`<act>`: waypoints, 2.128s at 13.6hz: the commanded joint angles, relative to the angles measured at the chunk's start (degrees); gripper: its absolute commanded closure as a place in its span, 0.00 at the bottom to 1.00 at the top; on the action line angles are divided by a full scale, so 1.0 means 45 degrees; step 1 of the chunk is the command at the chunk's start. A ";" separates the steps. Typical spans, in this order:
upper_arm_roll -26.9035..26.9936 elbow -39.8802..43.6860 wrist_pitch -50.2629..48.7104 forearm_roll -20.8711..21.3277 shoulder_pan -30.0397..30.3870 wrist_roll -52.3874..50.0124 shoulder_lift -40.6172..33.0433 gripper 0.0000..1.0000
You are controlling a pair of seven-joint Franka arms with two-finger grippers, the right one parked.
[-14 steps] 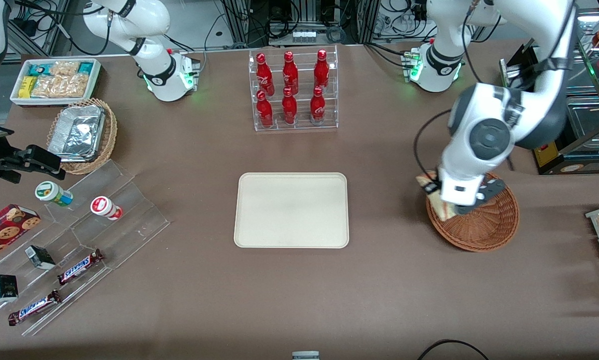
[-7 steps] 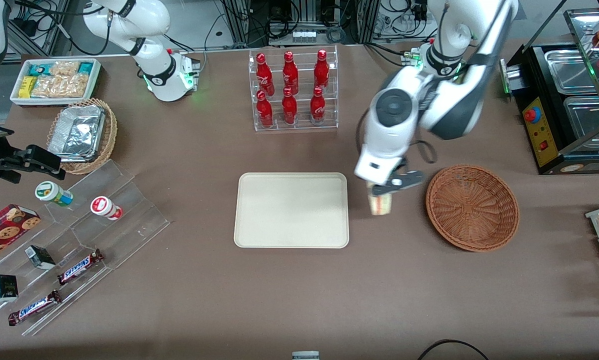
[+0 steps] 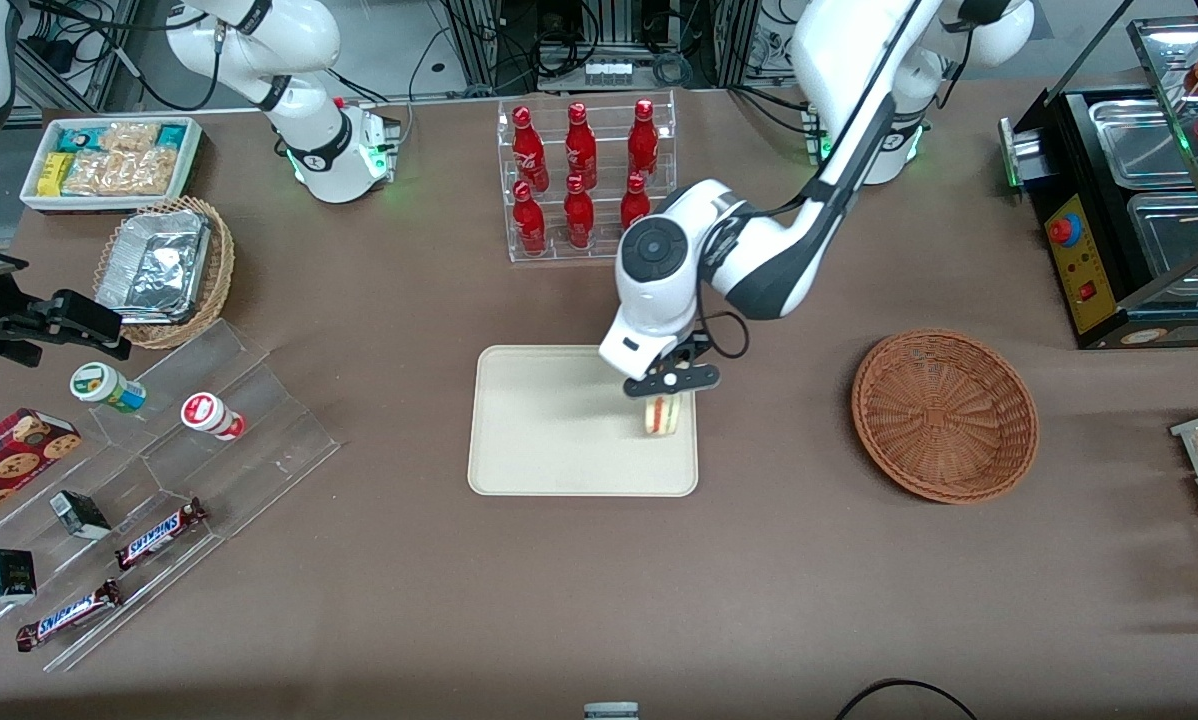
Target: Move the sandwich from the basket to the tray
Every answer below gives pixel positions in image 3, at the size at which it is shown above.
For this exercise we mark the round brown wicker basket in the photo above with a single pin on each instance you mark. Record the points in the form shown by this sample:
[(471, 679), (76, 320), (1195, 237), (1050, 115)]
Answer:
[(944, 420)]

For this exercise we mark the clear acrylic stepped stand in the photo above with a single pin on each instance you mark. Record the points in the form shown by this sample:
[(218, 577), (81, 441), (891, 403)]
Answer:
[(259, 440)]

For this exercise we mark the steel pan in warmer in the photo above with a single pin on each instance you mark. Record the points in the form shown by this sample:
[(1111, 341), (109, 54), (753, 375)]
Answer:
[(1139, 140), (1184, 245)]

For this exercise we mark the black yellow food warmer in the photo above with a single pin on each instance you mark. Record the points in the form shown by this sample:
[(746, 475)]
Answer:
[(1089, 270)]

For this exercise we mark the teal snack packet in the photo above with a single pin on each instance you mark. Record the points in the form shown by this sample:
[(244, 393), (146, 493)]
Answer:
[(171, 135), (84, 138)]

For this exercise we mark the green label white cup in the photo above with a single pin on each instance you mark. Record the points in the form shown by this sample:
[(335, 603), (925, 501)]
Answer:
[(107, 387)]

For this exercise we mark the beige plastic tray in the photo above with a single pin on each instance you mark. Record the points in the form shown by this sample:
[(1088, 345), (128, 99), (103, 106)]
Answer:
[(559, 430)]

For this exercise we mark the red label white cup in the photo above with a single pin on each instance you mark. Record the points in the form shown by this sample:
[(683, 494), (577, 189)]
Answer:
[(212, 415)]

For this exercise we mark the black and white box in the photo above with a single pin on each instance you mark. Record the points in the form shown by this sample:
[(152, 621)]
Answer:
[(9, 577)]

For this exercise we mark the aluminium foil tray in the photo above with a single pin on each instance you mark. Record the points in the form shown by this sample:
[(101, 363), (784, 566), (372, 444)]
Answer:
[(154, 265)]

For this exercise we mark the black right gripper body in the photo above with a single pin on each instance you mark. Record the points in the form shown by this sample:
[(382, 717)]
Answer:
[(21, 318)]

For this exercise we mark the triangular sandwich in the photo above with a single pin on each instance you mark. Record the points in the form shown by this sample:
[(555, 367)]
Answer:
[(664, 415)]

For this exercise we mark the light wicker basket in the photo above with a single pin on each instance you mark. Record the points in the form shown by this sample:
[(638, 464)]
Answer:
[(219, 270)]

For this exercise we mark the small black box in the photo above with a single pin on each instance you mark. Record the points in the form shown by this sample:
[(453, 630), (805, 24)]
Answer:
[(79, 513)]

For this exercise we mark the clear acrylic bottle rack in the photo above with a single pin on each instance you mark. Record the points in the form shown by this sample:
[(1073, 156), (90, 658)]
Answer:
[(599, 240)]

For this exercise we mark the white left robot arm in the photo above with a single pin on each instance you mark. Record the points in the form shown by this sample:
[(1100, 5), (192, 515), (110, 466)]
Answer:
[(839, 60)]

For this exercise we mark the red cookie box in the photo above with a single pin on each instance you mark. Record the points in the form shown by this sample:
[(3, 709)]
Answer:
[(9, 465)]

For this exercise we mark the Snickers chocolate bar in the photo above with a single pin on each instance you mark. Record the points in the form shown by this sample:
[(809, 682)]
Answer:
[(67, 615), (159, 532)]

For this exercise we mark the clear bag of crackers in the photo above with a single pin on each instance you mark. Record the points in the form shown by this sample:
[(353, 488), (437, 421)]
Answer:
[(129, 136), (94, 173), (149, 170)]

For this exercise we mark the white plastic snack tub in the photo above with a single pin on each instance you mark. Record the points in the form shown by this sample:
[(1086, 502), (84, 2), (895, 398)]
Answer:
[(34, 195)]

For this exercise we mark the yellow snack packet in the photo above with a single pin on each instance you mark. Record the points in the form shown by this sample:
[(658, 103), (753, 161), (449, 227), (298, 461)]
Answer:
[(54, 173)]

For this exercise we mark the small grey device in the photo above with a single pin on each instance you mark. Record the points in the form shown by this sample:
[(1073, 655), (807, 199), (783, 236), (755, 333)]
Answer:
[(611, 711)]

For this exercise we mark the red cola bottle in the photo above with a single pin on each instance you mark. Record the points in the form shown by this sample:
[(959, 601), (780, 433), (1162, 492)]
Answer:
[(580, 140), (578, 212), (529, 218), (528, 140), (643, 135), (636, 205)]

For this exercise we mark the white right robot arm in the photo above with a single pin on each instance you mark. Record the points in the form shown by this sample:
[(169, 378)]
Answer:
[(309, 120)]

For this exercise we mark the grey power strip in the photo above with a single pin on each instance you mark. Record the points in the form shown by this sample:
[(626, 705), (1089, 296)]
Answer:
[(609, 71)]

